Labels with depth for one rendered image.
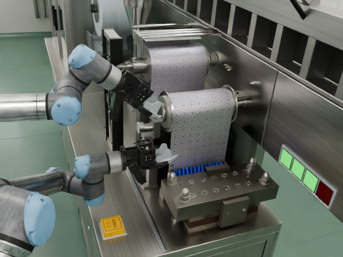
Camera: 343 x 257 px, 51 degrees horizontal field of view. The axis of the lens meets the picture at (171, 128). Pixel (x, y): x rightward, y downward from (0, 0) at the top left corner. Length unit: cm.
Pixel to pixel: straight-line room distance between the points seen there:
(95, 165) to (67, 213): 153
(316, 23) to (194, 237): 78
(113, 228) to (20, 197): 44
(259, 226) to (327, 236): 149
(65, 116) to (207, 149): 60
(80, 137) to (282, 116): 99
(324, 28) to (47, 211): 86
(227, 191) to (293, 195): 183
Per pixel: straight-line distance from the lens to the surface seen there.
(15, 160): 334
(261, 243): 146
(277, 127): 127
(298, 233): 277
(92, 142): 177
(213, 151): 139
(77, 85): 110
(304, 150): 118
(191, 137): 130
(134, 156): 125
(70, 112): 98
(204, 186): 130
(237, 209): 131
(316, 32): 111
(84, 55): 107
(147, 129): 132
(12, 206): 92
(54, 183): 125
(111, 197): 143
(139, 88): 115
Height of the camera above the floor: 184
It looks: 30 degrees down
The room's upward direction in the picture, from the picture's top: 4 degrees clockwise
